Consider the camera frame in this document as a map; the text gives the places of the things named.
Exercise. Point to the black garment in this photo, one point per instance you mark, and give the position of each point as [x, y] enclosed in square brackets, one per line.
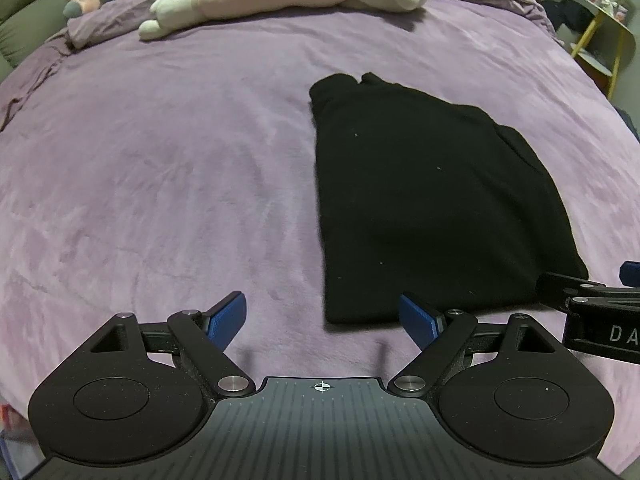
[425, 200]

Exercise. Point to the yellow side table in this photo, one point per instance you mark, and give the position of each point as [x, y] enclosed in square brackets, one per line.
[600, 35]

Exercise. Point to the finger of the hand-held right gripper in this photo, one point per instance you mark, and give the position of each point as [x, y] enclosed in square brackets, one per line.
[631, 274]
[565, 287]

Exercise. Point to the colourful box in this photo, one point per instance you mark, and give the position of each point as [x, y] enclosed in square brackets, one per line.
[12, 435]

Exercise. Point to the dark blue cloth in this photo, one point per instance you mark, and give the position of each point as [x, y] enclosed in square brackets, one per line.
[567, 15]

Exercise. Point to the purple blanket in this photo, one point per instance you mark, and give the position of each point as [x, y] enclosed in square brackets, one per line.
[175, 170]

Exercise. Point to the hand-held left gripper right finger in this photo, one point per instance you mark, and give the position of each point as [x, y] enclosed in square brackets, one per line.
[417, 320]

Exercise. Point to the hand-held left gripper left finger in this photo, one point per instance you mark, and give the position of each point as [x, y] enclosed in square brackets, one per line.
[229, 317]

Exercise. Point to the green pillow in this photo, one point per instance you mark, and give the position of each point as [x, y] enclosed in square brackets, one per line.
[25, 5]

